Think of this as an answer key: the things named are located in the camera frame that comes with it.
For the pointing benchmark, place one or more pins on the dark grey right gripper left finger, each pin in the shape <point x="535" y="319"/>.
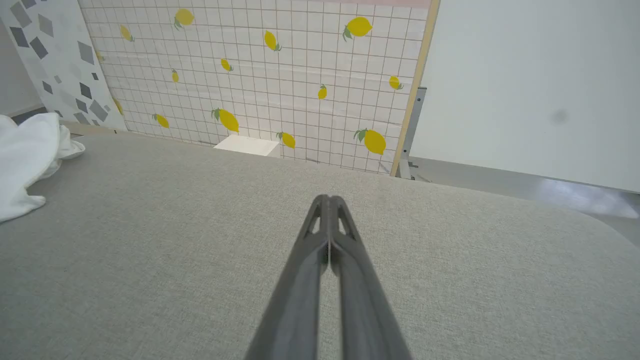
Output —
<point x="295" y="310"/>

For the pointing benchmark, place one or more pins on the grey metal panel bracket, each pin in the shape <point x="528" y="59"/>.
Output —
<point x="412" y="125"/>

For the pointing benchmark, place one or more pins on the grey terrazzo print panel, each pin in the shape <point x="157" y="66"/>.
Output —
<point x="60" y="50"/>

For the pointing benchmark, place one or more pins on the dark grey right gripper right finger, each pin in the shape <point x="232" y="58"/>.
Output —
<point x="365" y="310"/>

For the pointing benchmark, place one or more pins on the lemon print grid panel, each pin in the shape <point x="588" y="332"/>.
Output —
<point x="300" y="75"/>

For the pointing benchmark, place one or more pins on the grey fabric sofa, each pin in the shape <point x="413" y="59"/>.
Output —
<point x="150" y="250"/>

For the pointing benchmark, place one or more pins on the white cloth garment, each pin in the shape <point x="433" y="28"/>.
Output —
<point x="25" y="160"/>

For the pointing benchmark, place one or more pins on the white box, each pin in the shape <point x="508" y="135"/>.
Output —
<point x="247" y="145"/>

